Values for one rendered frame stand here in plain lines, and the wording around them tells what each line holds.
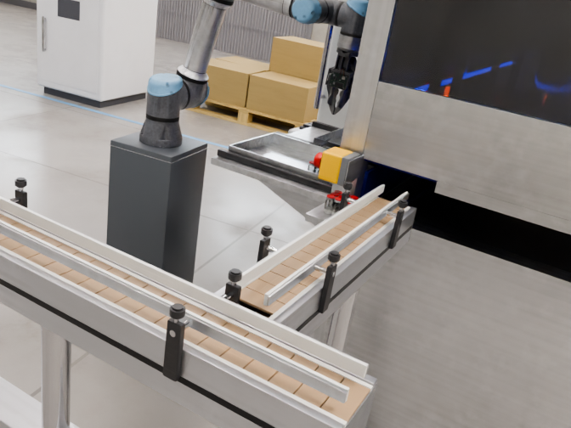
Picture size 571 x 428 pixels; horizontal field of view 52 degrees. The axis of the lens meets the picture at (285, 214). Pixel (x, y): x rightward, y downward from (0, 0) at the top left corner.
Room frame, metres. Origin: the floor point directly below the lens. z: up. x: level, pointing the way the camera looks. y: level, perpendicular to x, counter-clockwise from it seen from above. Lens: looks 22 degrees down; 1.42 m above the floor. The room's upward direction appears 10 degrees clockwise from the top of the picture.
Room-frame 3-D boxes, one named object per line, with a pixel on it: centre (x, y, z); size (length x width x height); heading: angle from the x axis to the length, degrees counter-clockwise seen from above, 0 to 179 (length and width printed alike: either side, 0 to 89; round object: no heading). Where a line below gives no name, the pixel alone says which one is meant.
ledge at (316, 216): (1.37, -0.14, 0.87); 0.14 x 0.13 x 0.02; 64
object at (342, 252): (1.08, -0.11, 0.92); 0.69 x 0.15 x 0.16; 154
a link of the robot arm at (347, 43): (1.91, -0.11, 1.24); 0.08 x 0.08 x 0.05
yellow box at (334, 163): (1.40, -0.11, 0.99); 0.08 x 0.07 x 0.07; 64
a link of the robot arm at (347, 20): (1.91, -0.11, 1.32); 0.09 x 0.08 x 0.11; 67
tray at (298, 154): (1.73, -0.01, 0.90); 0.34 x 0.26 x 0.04; 63
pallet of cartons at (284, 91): (5.88, 0.40, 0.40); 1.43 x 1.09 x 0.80; 58
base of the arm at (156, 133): (2.02, 0.48, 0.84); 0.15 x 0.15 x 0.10
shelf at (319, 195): (1.86, -0.13, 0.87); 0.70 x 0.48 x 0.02; 154
